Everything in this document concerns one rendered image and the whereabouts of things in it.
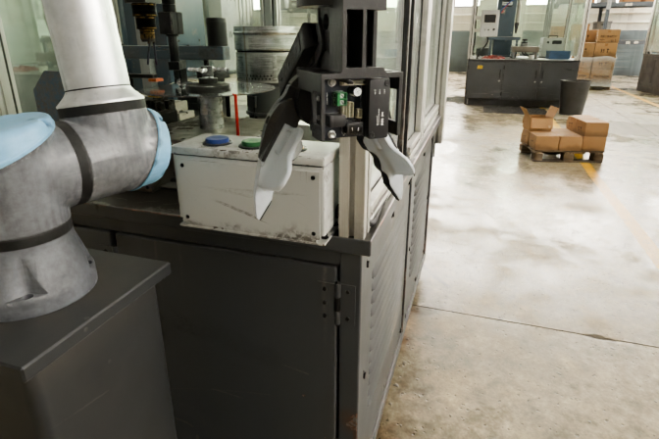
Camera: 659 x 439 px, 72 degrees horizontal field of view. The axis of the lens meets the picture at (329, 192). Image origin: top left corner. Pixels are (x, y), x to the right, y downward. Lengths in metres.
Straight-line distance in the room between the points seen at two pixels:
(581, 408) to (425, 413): 0.48
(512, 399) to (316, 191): 1.12
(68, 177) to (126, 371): 0.29
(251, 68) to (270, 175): 1.45
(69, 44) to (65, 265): 0.29
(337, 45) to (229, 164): 0.45
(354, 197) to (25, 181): 0.46
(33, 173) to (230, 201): 0.30
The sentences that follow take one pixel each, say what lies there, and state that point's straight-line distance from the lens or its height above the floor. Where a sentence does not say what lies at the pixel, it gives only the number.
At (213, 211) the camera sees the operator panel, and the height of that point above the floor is 0.78.
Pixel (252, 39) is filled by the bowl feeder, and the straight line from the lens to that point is 1.83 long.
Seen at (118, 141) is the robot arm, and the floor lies 0.94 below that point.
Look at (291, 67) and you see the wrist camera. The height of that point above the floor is 1.05.
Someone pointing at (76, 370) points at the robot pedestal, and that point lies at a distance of 0.68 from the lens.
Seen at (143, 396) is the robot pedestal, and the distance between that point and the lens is 0.81.
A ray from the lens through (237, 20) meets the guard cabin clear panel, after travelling 2.37.
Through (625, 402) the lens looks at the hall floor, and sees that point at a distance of 1.80.
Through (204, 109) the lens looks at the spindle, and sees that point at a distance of 1.19.
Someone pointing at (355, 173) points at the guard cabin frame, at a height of 0.86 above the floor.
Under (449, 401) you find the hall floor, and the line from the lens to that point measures 1.60.
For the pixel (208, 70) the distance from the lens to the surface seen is 1.19.
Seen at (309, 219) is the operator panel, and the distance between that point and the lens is 0.74.
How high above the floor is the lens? 1.08
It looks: 19 degrees down
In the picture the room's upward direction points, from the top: straight up
